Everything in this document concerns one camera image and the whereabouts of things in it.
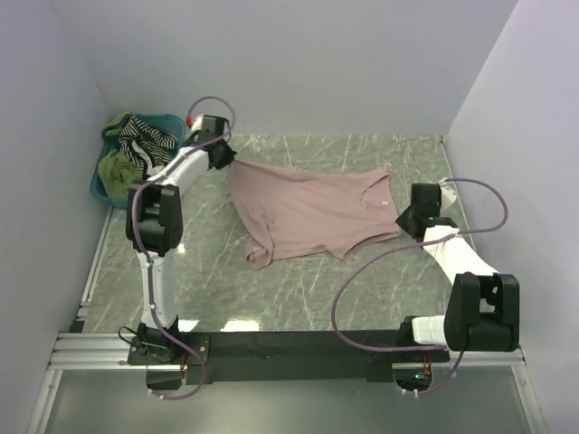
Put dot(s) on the pink tank top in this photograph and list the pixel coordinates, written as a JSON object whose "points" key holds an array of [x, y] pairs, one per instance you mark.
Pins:
{"points": [[290, 213]]}

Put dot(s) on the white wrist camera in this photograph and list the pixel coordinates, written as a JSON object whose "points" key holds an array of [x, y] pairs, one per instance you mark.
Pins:
{"points": [[448, 194], [198, 128]]}

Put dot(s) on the black white striped tank top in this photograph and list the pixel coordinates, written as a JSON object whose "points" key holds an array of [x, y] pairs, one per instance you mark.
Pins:
{"points": [[149, 148]]}

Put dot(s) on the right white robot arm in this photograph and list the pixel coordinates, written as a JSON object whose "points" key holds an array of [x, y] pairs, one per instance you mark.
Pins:
{"points": [[482, 314]]}

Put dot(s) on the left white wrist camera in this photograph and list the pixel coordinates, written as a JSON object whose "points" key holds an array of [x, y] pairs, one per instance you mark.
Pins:
{"points": [[198, 128]]}

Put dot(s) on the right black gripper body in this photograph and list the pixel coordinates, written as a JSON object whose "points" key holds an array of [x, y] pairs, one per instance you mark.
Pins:
{"points": [[403, 220]]}

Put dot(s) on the black base beam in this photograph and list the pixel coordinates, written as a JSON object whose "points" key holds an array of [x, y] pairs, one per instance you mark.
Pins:
{"points": [[269, 356]]}

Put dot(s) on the teal plastic basket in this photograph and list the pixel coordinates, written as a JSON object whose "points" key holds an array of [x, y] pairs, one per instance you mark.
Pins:
{"points": [[170, 123]]}

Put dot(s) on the aluminium rail frame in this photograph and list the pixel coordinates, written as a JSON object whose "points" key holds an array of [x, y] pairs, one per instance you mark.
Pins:
{"points": [[110, 297]]}

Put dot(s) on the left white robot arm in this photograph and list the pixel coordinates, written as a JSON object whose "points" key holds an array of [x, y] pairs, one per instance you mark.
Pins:
{"points": [[155, 222]]}

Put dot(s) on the green tank top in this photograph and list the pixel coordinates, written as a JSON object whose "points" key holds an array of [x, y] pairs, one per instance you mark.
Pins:
{"points": [[115, 170]]}

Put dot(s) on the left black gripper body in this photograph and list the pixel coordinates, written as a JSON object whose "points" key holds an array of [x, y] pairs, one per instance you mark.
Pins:
{"points": [[226, 155]]}

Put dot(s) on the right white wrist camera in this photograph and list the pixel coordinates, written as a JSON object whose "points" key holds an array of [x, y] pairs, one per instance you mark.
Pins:
{"points": [[448, 194]]}

